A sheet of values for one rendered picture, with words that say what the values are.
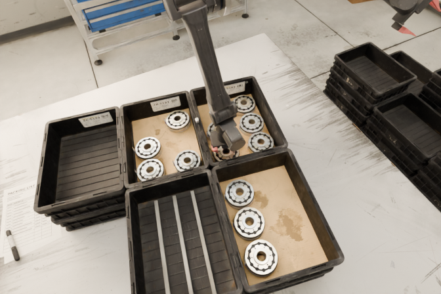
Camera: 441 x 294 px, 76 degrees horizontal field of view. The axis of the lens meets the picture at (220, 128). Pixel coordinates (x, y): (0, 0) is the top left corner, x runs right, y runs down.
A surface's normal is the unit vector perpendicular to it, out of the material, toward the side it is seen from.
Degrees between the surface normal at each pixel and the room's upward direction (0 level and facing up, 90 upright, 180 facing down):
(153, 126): 0
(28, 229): 0
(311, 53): 0
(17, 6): 90
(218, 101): 81
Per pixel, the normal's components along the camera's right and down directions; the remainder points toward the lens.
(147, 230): -0.05, -0.60
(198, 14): 0.39, 0.61
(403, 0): 0.00, 0.58
